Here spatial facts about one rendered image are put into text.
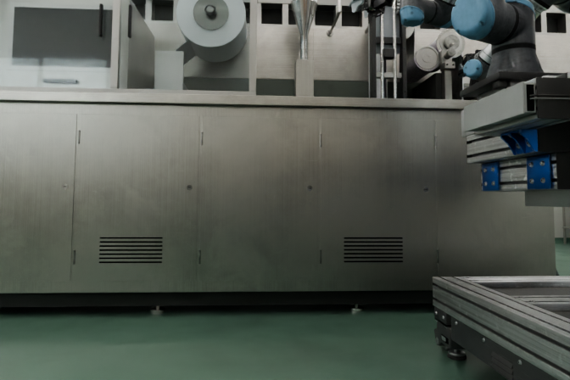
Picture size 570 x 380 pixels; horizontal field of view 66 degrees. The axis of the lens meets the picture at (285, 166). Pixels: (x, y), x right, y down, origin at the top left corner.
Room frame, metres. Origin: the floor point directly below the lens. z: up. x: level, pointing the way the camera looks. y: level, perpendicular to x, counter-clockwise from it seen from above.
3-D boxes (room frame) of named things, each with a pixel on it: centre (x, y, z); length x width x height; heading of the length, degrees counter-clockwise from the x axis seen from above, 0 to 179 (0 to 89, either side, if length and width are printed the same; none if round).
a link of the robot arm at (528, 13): (1.26, -0.66, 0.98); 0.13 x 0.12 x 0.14; 120
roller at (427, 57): (2.25, -0.69, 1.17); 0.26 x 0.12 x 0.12; 4
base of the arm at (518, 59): (1.26, -0.67, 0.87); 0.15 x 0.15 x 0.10
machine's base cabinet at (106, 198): (2.13, 0.12, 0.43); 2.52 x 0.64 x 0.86; 94
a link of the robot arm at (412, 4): (1.43, -0.43, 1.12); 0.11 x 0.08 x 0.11; 120
